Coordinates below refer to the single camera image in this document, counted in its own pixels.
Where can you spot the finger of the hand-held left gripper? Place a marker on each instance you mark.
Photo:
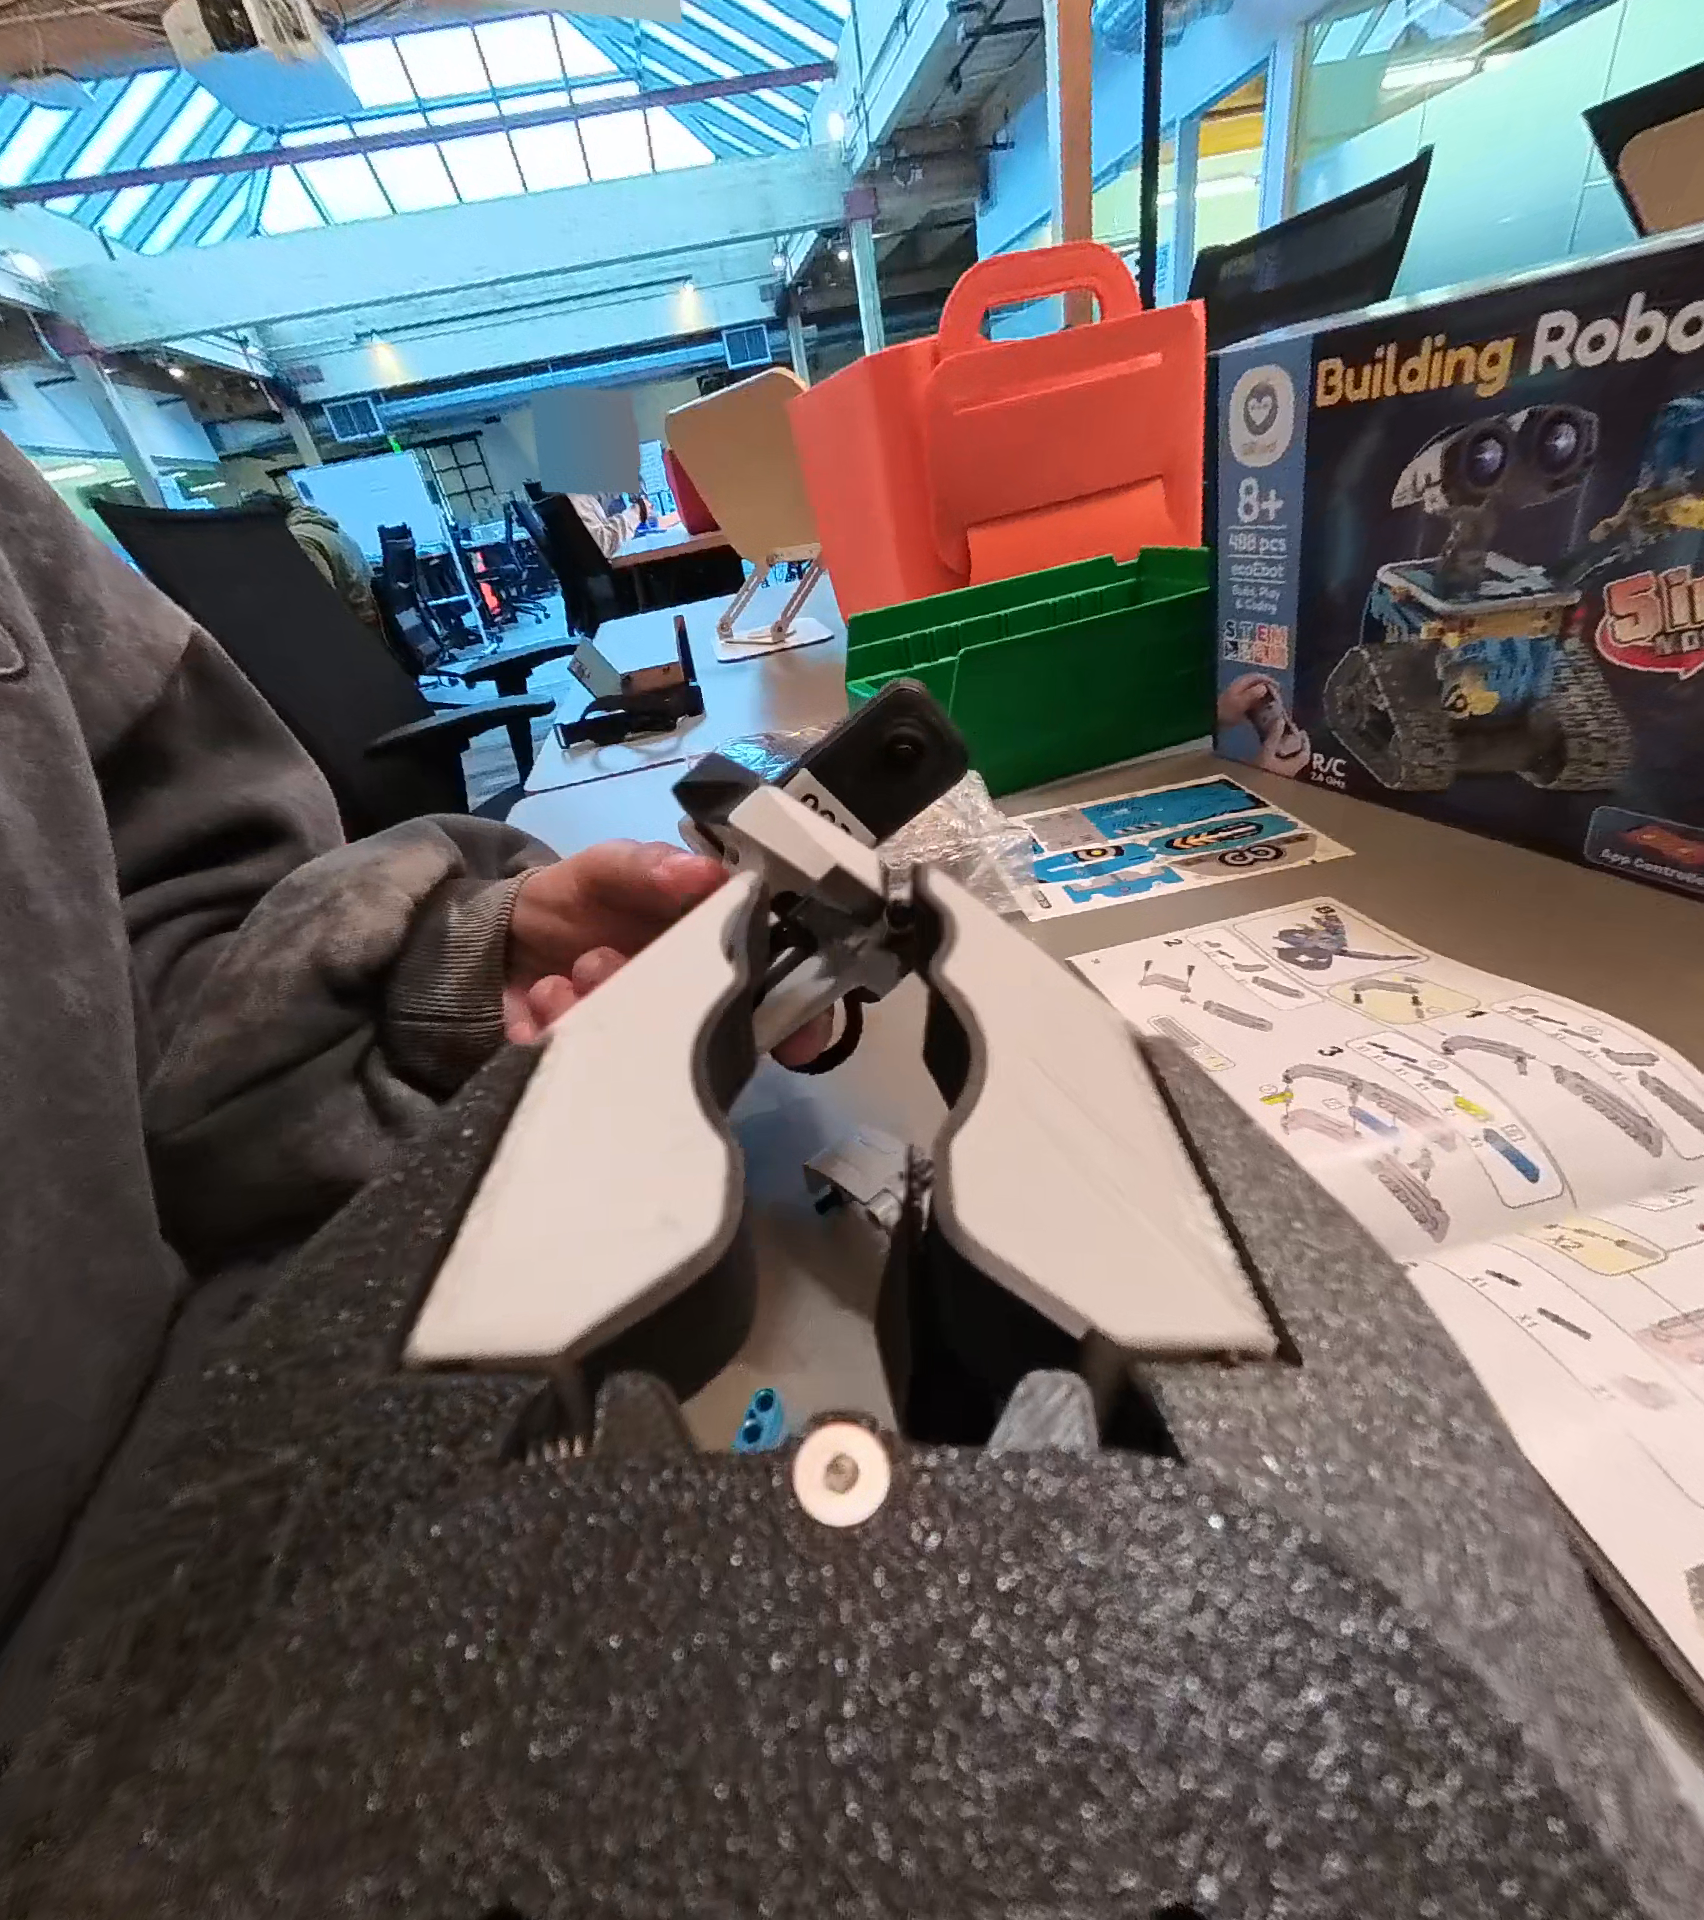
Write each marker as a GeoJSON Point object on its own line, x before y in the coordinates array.
{"type": "Point", "coordinates": [807, 849]}
{"type": "Point", "coordinates": [853, 948]}

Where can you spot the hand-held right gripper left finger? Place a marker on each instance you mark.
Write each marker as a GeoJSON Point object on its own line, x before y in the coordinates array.
{"type": "Point", "coordinates": [566, 1201]}

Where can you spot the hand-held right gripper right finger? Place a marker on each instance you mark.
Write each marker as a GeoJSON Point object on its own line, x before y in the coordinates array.
{"type": "Point", "coordinates": [1106, 1201]}

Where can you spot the blue brick beam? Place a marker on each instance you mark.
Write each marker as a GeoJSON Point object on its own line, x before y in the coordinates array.
{"type": "Point", "coordinates": [758, 1423]}

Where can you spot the person's left forearm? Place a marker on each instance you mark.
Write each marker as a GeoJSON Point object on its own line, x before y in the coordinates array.
{"type": "Point", "coordinates": [342, 961]}

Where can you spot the white adjacent desk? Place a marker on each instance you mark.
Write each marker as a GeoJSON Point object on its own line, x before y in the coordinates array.
{"type": "Point", "coordinates": [642, 780]}

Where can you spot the grey desk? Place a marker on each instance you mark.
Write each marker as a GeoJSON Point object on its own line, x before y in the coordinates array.
{"type": "Point", "coordinates": [1467, 900]}

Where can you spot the person's left hand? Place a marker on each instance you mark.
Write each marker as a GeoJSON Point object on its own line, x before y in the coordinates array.
{"type": "Point", "coordinates": [597, 915]}

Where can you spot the crumpled clear plastic bag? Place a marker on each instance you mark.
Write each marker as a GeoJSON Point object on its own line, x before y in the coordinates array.
{"type": "Point", "coordinates": [973, 841]}

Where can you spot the green plastic bin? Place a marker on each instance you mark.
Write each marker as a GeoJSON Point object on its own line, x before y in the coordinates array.
{"type": "Point", "coordinates": [1047, 675]}

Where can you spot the black device with box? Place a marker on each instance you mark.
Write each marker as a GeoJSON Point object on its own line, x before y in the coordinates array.
{"type": "Point", "coordinates": [634, 690]}

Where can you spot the blue sticker sheet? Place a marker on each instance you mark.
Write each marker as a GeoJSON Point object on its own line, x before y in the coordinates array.
{"type": "Point", "coordinates": [1183, 849]}

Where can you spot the orange plastic bin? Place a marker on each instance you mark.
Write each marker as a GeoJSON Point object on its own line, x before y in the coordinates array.
{"type": "Point", "coordinates": [1003, 451]}

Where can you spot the open instruction booklet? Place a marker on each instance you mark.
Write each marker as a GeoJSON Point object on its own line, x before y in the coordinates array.
{"type": "Point", "coordinates": [1542, 1201]}

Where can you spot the white board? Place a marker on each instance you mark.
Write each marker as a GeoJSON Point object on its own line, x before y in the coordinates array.
{"type": "Point", "coordinates": [360, 506]}

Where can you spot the black office chair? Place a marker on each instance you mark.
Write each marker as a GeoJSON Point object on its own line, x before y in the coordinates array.
{"type": "Point", "coordinates": [282, 645]}

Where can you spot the dark blue toy box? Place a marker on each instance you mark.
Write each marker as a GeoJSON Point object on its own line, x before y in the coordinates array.
{"type": "Point", "coordinates": [1513, 601]}

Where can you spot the black monitor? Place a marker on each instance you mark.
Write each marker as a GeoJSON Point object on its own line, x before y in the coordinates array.
{"type": "Point", "coordinates": [1310, 241]}

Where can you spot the skylight window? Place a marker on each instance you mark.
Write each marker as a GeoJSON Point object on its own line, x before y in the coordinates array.
{"type": "Point", "coordinates": [417, 134]}

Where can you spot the white ceiling device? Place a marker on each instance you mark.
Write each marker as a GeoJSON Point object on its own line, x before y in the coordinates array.
{"type": "Point", "coordinates": [260, 53]}

